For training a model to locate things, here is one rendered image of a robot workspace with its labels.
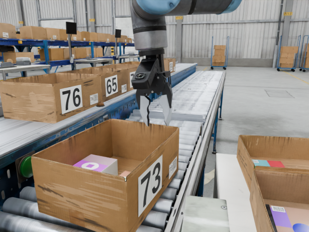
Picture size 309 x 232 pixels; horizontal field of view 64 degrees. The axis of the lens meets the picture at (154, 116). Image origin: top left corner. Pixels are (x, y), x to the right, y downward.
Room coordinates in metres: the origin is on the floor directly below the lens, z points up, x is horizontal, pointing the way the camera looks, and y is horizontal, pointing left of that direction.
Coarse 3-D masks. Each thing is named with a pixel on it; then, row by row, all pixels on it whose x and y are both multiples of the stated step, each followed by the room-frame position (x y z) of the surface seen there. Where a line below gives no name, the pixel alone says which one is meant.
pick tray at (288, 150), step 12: (240, 144) 0.89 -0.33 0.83; (252, 144) 0.95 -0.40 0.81; (264, 144) 0.94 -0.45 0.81; (276, 144) 0.94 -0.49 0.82; (288, 144) 0.93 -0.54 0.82; (300, 144) 0.92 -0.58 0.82; (240, 156) 0.87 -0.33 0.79; (252, 156) 0.95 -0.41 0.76; (264, 156) 0.94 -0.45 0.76; (276, 156) 0.93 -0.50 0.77; (288, 156) 0.93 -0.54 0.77; (300, 156) 0.92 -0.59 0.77; (252, 168) 0.70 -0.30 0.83; (264, 168) 0.68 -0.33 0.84; (276, 168) 0.67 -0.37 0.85; (288, 168) 0.67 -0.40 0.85; (300, 168) 0.67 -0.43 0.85
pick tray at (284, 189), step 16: (256, 176) 0.66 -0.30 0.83; (272, 176) 0.65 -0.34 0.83; (288, 176) 0.64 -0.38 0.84; (304, 176) 0.63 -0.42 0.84; (256, 192) 0.57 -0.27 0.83; (272, 192) 0.65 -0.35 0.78; (288, 192) 0.64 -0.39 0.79; (304, 192) 0.63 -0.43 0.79; (256, 208) 0.55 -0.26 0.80; (304, 208) 0.60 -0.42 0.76; (256, 224) 0.54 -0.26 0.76
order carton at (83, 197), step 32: (96, 128) 0.87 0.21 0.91; (128, 128) 0.93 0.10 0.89; (160, 128) 0.87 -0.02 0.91; (32, 160) 0.60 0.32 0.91; (64, 160) 0.71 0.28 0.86; (128, 160) 0.91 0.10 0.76; (64, 192) 0.56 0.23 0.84; (96, 192) 0.52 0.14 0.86; (128, 192) 0.50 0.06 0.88; (160, 192) 0.68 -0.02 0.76; (96, 224) 0.52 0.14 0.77; (128, 224) 0.49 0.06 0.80
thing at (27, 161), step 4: (24, 160) 0.74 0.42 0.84; (28, 160) 0.75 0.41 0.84; (24, 164) 0.73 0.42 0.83; (28, 164) 0.74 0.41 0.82; (20, 168) 0.72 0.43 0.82; (24, 168) 0.73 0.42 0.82; (28, 168) 0.74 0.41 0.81; (20, 172) 0.72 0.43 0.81; (24, 172) 0.73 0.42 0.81; (28, 172) 0.74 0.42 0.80; (32, 172) 0.75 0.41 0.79; (24, 176) 0.73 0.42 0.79; (28, 176) 0.74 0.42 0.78
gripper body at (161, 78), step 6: (144, 54) 0.67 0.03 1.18; (150, 54) 0.67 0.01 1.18; (156, 54) 0.67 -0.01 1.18; (162, 54) 0.74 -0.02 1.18; (162, 60) 0.73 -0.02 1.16; (162, 66) 0.73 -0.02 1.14; (156, 72) 0.67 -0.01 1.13; (162, 72) 0.69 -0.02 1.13; (168, 72) 0.72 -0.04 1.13; (156, 78) 0.67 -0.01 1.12; (162, 78) 0.66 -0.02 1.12; (168, 78) 0.72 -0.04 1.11; (156, 84) 0.67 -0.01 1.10; (162, 84) 0.66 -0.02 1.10; (144, 90) 0.68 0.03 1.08; (150, 90) 0.67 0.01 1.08; (156, 90) 0.67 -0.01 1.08; (162, 90) 0.66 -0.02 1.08
